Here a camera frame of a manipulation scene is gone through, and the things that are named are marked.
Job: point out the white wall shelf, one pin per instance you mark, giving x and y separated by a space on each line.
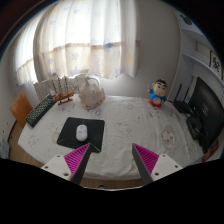
196 58

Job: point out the white chair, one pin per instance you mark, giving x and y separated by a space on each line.
41 86

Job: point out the white cartoon-print tablecloth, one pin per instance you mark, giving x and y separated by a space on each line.
133 126

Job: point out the orange wooden chair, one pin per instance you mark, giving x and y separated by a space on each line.
20 110

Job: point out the black keyboard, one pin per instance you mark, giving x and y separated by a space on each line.
40 111

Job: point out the white cartoon-print computer mouse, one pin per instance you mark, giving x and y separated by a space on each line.
82 132

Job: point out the wooden model sailing ship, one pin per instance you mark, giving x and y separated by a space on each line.
63 96

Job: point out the black router with antennas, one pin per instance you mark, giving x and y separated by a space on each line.
181 106

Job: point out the cartoon boy figurine clock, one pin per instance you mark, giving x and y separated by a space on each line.
158 95

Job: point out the framed calligraphy picture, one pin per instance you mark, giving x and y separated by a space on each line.
215 62

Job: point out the white star-print curtain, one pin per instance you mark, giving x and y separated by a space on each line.
83 36

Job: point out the large white conch shell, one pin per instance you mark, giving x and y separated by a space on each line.
91 95

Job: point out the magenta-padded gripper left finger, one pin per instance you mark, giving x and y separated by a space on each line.
76 157

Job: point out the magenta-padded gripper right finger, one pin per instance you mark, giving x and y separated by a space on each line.
146 158

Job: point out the black computer monitor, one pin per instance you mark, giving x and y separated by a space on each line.
208 106

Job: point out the black mouse pad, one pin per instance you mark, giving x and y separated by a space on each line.
96 130

